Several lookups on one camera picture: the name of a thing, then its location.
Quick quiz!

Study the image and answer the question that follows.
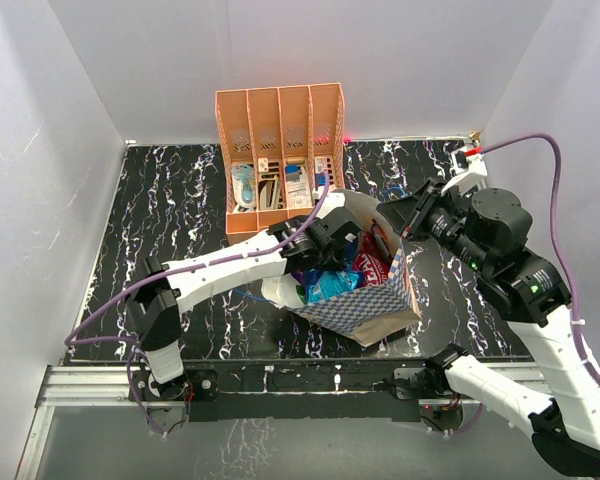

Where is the orange desk organizer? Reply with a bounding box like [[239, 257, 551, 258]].
[[215, 83, 345, 244]]

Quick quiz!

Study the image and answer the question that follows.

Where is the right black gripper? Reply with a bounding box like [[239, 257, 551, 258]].
[[377, 178, 492, 275]]

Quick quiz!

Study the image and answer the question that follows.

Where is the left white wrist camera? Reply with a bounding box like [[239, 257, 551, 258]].
[[313, 170, 362, 244]]

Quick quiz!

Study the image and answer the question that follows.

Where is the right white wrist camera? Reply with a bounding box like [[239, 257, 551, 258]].
[[442, 146, 487, 195]]

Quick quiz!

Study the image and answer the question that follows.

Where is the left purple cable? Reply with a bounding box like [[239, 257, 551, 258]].
[[63, 172, 331, 436]]

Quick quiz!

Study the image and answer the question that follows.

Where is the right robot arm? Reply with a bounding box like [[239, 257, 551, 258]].
[[377, 179, 600, 478]]

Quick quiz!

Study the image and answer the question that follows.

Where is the pink red snack packet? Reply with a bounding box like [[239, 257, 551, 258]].
[[353, 232, 393, 287]]

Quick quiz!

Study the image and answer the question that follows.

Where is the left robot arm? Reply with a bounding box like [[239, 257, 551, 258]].
[[123, 189, 362, 400]]

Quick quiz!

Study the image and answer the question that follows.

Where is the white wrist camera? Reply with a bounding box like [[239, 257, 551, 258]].
[[313, 170, 362, 244], [442, 146, 487, 195]]

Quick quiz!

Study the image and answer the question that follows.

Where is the blue snack packet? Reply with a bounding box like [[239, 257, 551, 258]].
[[300, 269, 364, 303]]

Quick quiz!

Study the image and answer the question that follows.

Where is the light blue tape dispenser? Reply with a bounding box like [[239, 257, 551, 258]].
[[231, 163, 256, 209]]

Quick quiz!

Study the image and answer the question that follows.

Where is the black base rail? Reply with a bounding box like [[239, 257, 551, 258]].
[[129, 357, 546, 426]]

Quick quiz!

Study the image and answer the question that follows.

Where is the purple cable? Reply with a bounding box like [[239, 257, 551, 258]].
[[479, 132, 600, 401], [63, 172, 331, 436]]

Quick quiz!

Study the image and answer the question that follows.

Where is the blue checkered paper bag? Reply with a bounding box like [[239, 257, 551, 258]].
[[232, 187, 424, 349]]

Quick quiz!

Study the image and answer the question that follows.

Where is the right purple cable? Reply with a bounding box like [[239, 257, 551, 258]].
[[479, 132, 600, 401]]

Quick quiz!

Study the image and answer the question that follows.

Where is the blue eraser block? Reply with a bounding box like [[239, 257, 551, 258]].
[[285, 165, 302, 182]]

